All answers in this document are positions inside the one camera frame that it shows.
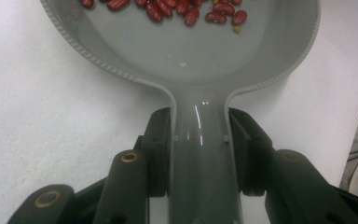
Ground white board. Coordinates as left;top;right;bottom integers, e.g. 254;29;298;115
0;0;358;224

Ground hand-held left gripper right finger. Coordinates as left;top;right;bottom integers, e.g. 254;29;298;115
227;106;276;198

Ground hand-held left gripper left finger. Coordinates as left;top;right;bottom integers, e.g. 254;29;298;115
133;106;172;199

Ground pile of red beans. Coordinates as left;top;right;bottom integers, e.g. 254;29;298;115
79;0;249;35

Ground grey dustpan with orange lip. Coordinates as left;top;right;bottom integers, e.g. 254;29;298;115
40;0;322;224

